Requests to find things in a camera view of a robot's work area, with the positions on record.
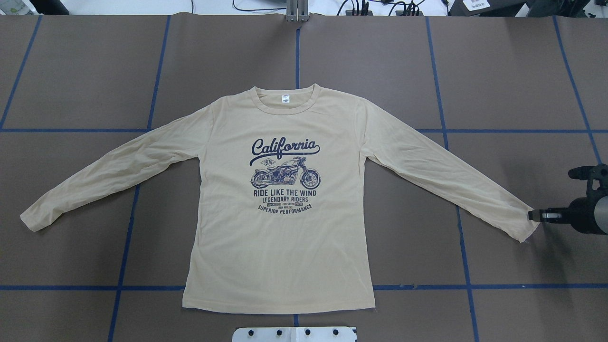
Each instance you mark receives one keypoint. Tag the aluminium frame post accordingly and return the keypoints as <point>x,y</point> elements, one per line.
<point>297,11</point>

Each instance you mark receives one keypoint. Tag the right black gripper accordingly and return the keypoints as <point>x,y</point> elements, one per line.
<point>581,214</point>

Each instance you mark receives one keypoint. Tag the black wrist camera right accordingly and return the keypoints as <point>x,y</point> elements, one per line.
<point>596,178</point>

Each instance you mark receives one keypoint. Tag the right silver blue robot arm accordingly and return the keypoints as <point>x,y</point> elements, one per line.
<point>599,208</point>

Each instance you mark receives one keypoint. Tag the beige long-sleeve printed shirt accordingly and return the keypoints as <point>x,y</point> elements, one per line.
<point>280,220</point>

